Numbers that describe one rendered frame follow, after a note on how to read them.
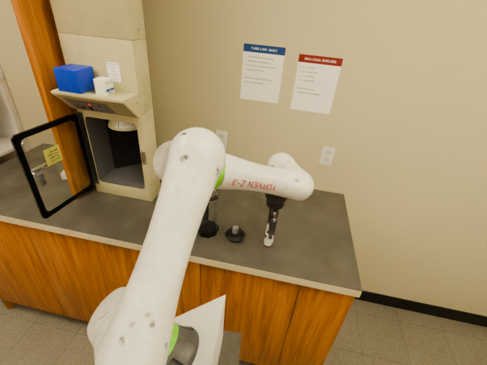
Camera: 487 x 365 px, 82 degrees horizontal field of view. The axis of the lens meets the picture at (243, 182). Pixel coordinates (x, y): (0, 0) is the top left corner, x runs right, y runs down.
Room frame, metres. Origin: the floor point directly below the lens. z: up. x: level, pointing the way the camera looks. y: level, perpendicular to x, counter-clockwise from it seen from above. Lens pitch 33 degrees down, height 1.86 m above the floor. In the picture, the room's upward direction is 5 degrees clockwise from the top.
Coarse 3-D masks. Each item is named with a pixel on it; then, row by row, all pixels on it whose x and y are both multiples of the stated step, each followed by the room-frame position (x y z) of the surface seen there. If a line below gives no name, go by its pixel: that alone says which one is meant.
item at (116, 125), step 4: (112, 120) 1.23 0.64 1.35; (108, 124) 1.25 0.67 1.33; (112, 124) 1.22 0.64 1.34; (116, 124) 1.22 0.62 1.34; (120, 124) 1.21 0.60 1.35; (124, 124) 1.22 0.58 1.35; (128, 124) 1.22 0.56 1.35; (132, 124) 1.23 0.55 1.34; (112, 128) 1.21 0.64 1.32; (116, 128) 1.21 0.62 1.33; (120, 128) 1.21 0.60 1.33; (124, 128) 1.21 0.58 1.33; (128, 128) 1.22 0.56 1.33; (132, 128) 1.22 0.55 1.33; (136, 128) 1.24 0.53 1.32
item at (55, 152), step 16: (32, 128) 0.99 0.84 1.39; (64, 128) 1.12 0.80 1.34; (32, 144) 0.97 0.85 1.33; (48, 144) 1.03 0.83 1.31; (64, 144) 1.10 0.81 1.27; (32, 160) 0.95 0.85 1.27; (48, 160) 1.01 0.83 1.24; (64, 160) 1.08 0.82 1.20; (80, 160) 1.16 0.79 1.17; (48, 176) 0.99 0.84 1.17; (64, 176) 1.06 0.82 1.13; (80, 176) 1.13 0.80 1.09; (32, 192) 0.91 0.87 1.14; (48, 192) 0.96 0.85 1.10; (64, 192) 1.03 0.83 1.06; (48, 208) 0.94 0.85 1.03
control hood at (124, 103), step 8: (64, 96) 1.11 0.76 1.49; (72, 96) 1.09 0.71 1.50; (80, 96) 1.08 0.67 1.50; (88, 96) 1.08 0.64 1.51; (96, 96) 1.08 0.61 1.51; (104, 96) 1.09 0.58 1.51; (112, 96) 1.10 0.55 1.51; (120, 96) 1.11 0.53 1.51; (128, 96) 1.12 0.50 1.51; (136, 96) 1.15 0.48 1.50; (112, 104) 1.08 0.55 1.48; (120, 104) 1.07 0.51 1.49; (128, 104) 1.09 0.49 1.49; (136, 104) 1.15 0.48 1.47; (104, 112) 1.16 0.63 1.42; (120, 112) 1.13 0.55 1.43; (128, 112) 1.12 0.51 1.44; (136, 112) 1.14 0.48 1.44
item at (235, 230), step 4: (232, 228) 0.98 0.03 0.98; (236, 228) 0.95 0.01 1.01; (240, 228) 0.99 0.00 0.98; (228, 232) 0.95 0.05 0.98; (232, 232) 0.95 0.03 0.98; (236, 232) 0.95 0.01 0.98; (240, 232) 0.96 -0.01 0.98; (228, 236) 0.93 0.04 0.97; (232, 236) 0.93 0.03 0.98; (236, 236) 0.93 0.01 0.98; (240, 236) 0.93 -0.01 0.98; (244, 236) 0.95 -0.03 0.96; (232, 240) 0.91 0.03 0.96; (236, 240) 0.91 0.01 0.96; (240, 240) 0.94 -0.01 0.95
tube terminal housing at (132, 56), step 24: (72, 48) 1.21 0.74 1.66; (96, 48) 1.19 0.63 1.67; (120, 48) 1.18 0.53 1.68; (144, 48) 1.26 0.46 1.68; (96, 72) 1.20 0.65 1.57; (120, 72) 1.18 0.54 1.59; (144, 72) 1.24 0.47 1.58; (144, 96) 1.22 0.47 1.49; (120, 120) 1.19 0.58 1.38; (144, 120) 1.19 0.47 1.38; (144, 144) 1.17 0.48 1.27; (144, 168) 1.17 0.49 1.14; (120, 192) 1.20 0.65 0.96; (144, 192) 1.18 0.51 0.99
